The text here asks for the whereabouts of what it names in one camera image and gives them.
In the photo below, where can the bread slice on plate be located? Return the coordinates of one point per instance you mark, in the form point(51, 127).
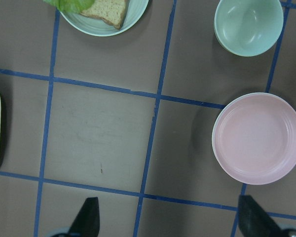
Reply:
point(111, 12)

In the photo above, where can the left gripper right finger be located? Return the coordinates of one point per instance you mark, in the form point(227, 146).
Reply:
point(253, 221)

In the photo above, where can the mint green bowl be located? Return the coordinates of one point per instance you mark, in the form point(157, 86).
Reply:
point(248, 27)

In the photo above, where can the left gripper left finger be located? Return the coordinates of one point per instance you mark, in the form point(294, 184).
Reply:
point(87, 221)

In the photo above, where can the green plate with food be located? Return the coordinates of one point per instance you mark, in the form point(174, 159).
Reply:
point(97, 27)

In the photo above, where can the cream white plate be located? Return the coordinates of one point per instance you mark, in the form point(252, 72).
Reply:
point(244, 127)

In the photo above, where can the green lettuce leaf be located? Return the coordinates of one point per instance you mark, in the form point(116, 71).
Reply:
point(71, 6)

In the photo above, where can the pink plate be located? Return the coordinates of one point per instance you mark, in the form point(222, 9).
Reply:
point(279, 158)

